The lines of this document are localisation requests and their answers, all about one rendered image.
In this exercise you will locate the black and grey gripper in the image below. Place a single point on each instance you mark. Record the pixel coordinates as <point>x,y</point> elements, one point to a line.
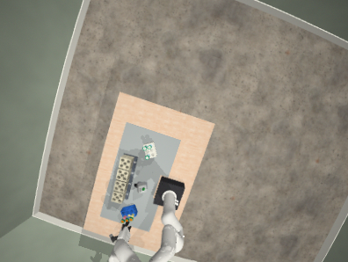
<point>125,232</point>

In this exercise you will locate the blue tube rack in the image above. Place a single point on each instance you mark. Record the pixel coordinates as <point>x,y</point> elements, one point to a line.
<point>128,211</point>

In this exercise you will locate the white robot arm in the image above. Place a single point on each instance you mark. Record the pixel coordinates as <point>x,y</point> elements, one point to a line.
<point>170,235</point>

